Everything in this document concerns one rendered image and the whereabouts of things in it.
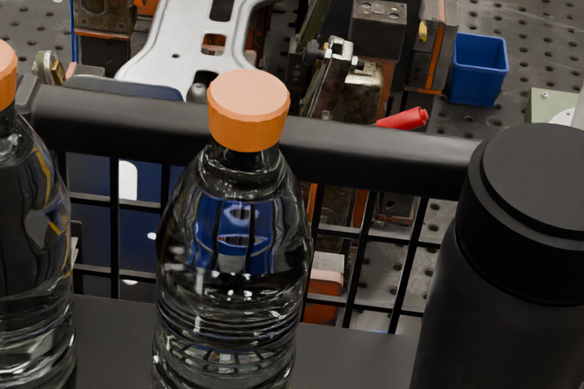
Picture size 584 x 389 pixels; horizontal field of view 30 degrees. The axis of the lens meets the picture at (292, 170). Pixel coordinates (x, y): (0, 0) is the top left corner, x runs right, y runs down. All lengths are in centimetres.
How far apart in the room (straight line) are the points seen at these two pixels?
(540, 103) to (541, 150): 145
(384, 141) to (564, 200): 13
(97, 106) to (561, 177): 22
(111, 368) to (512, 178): 24
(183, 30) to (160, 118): 104
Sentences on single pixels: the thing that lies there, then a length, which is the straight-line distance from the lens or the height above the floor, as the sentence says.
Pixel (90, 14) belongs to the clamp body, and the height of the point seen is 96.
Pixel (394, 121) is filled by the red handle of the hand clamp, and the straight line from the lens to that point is 121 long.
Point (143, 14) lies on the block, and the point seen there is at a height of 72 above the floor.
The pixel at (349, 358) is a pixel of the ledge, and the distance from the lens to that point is 57.
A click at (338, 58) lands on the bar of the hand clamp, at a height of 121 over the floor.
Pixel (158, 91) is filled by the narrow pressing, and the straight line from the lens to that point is 88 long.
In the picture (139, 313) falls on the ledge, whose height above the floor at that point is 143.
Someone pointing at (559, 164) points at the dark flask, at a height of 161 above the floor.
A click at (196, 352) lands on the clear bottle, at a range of 45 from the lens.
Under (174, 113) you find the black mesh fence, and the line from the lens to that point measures 51.
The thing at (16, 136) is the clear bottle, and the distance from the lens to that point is 42.
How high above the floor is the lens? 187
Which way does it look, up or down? 41 degrees down
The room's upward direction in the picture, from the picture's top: 8 degrees clockwise
